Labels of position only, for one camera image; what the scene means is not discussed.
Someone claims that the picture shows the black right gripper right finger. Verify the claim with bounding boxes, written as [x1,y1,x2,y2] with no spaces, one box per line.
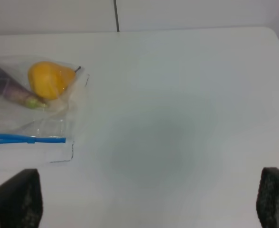
[256,167,279,228]

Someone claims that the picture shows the purple eggplant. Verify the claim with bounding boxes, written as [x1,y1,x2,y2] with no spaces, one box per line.
[0,67,47,109]

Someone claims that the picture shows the clear zip file bag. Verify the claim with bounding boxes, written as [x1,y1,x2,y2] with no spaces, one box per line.
[0,56,89,169]

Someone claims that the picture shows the yellow pear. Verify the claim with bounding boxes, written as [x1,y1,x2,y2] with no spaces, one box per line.
[28,61,82,100]

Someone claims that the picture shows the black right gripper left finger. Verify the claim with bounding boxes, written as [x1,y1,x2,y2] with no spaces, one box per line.
[0,169,43,228]

